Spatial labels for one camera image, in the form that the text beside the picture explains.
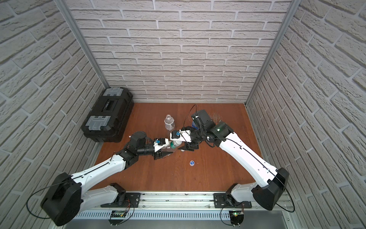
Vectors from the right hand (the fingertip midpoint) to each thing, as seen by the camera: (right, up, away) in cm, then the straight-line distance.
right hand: (182, 138), depth 70 cm
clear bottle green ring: (-5, -3, 0) cm, 6 cm away
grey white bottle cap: (-3, -2, -2) cm, 4 cm away
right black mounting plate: (+20, -34, +4) cm, 40 cm away
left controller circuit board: (-35, -40, +3) cm, 53 cm away
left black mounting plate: (-27, -34, +4) cm, 44 cm away
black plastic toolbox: (-48, +8, +16) cm, 51 cm away
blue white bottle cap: (+5, -18, +16) cm, 25 cm away
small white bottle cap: (-1, -12, +22) cm, 25 cm away
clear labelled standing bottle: (-9, +7, +16) cm, 20 cm away
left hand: (-6, -5, +8) cm, 11 cm away
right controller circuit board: (+27, -40, -1) cm, 48 cm away
